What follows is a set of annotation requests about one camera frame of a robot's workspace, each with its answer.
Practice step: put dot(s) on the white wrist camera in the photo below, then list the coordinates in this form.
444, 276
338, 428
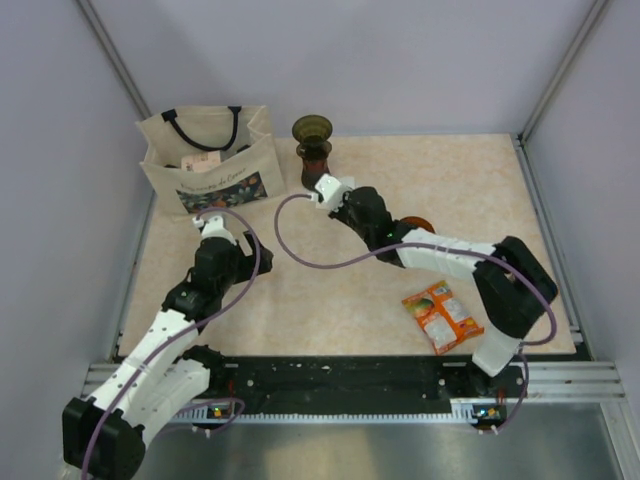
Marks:
213, 227
329, 193

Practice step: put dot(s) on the olive green coffee dripper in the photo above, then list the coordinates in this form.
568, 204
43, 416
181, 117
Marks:
312, 132

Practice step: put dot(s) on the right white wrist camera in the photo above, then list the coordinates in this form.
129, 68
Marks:
329, 193

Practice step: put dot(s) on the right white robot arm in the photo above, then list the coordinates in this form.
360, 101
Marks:
515, 289

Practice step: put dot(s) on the orange snack packet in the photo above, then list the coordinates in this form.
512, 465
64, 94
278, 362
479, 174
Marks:
443, 318

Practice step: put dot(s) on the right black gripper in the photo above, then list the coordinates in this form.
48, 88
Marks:
343, 207

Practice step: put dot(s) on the brown coffee dripper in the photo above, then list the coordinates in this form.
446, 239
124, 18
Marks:
419, 222

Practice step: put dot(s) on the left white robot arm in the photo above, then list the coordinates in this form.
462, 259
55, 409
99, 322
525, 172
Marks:
107, 434

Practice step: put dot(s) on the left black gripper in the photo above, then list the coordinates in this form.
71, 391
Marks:
248, 262

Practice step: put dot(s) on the box inside tote bag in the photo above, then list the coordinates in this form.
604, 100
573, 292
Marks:
201, 162

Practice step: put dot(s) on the beige canvas tote bag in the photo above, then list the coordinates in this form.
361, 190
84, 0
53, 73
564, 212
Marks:
243, 135

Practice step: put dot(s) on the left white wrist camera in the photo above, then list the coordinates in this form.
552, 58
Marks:
213, 227

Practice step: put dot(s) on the red glass coffee server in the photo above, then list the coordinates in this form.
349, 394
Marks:
312, 171

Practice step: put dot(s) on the white paper coffee filters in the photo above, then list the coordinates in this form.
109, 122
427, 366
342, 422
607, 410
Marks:
348, 182

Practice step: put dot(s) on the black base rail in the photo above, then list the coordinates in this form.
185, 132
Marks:
352, 385

